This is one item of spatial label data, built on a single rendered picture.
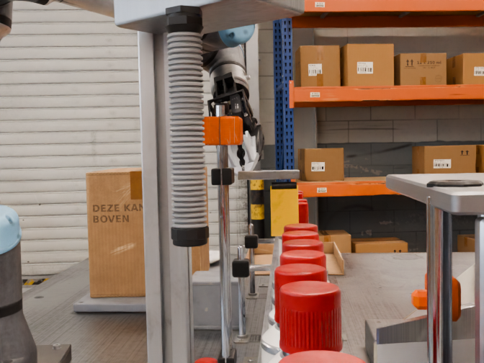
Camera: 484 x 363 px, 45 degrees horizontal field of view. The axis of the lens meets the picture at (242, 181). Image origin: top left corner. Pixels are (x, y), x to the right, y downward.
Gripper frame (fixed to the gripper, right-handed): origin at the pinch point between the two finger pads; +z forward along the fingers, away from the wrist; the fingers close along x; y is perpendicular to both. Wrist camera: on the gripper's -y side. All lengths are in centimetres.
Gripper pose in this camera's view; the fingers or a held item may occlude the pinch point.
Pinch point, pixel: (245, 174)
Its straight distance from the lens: 104.2
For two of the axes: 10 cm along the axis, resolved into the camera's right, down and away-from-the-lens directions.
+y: -3.0, -6.1, -7.3
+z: 1.1, 7.4, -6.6
